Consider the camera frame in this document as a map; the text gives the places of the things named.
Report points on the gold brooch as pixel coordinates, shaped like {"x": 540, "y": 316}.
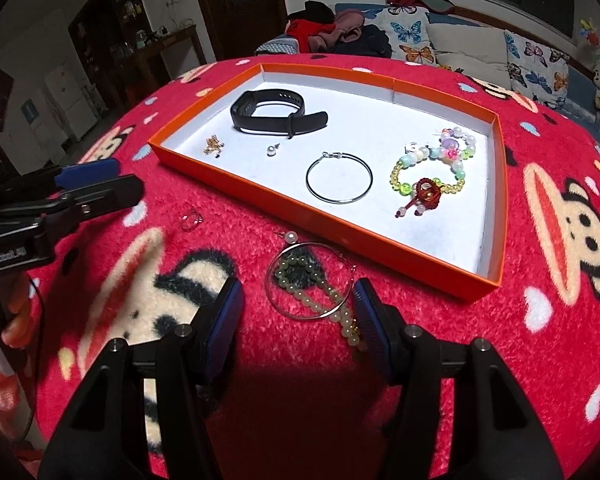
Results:
{"x": 214, "y": 145}

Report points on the wooden side table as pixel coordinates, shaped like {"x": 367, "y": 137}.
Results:
{"x": 165, "y": 55}

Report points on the pearl stud earring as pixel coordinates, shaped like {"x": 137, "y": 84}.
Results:
{"x": 271, "y": 149}

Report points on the person's left hand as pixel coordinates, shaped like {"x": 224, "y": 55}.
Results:
{"x": 17, "y": 320}

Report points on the white refrigerator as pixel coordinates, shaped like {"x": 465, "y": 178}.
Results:
{"x": 67, "y": 95}

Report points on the grey pillow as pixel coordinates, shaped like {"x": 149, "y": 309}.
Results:
{"x": 467, "y": 50}

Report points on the butterfly print pillow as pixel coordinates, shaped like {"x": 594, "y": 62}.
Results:
{"x": 410, "y": 35}
{"x": 537, "y": 72}

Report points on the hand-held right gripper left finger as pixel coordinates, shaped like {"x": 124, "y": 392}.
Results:
{"x": 225, "y": 320}

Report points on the striped cloth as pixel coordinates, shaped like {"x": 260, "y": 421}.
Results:
{"x": 277, "y": 46}

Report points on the plain silver hoop earring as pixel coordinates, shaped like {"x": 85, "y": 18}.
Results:
{"x": 307, "y": 180}

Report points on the orange shallow cardboard box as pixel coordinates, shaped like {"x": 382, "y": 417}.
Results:
{"x": 360, "y": 125}

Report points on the black smart band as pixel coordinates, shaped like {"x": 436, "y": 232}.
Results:
{"x": 252, "y": 122}

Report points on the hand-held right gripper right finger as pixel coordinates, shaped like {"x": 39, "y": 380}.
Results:
{"x": 372, "y": 325}

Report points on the red printed monkey blanket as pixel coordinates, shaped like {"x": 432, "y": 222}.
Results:
{"x": 530, "y": 340}

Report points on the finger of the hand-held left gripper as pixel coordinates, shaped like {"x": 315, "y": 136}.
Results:
{"x": 110, "y": 197}
{"x": 87, "y": 172}

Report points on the toy flower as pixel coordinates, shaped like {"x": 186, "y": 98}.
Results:
{"x": 590, "y": 32}

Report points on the dark wooden door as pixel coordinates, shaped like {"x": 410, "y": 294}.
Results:
{"x": 240, "y": 5}

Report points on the red and black clothes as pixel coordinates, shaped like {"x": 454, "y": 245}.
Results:
{"x": 307, "y": 25}

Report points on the blue sofa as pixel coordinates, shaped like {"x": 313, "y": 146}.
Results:
{"x": 349, "y": 9}

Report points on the pink garment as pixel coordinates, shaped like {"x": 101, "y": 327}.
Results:
{"x": 345, "y": 30}

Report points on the silver hoop earring with pearl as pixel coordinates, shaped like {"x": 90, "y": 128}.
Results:
{"x": 291, "y": 236}

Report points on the dark shelf cabinet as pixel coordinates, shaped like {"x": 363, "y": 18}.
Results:
{"x": 110, "y": 20}

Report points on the white cabinet with blue sign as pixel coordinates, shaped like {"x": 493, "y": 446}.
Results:
{"x": 35, "y": 120}

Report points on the dark jacket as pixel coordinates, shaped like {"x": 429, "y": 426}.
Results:
{"x": 370, "y": 40}

